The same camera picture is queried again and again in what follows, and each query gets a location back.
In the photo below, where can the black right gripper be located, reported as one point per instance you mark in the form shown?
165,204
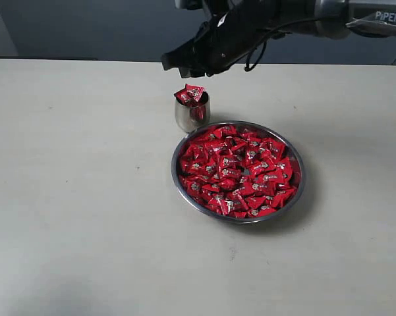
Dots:
229,35

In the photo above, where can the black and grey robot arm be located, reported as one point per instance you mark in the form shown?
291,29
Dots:
328,19

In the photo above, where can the top red candy in cup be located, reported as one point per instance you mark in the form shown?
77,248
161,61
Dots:
190,92

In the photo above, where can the stainless steel cup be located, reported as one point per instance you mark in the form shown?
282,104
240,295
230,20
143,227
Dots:
188,118

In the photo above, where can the round stainless steel plate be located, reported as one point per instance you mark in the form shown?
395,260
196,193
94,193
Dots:
299,171

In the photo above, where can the red wrapped candy pile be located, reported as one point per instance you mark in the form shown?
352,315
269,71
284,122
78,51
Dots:
238,174

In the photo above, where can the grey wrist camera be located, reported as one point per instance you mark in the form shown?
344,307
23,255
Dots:
191,4

